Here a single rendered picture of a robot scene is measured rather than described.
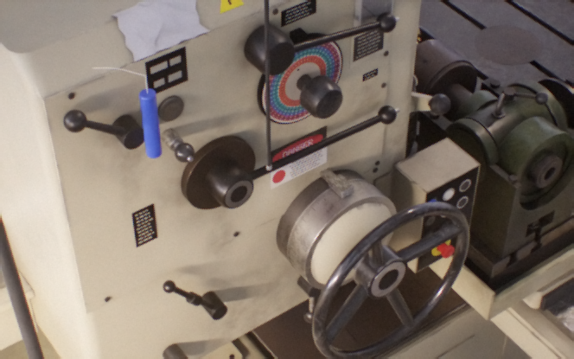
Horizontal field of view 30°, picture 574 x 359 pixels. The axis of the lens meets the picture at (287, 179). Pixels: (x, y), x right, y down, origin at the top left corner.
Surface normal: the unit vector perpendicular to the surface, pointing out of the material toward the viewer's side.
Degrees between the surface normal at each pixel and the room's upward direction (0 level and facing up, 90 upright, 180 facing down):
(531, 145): 28
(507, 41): 0
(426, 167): 0
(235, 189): 90
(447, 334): 90
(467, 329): 90
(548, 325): 0
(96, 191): 90
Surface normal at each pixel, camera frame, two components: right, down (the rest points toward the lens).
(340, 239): 0.23, 0.35
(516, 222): 0.58, 0.56
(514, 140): -0.47, -0.36
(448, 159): 0.00, -0.73
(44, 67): 0.41, -0.11
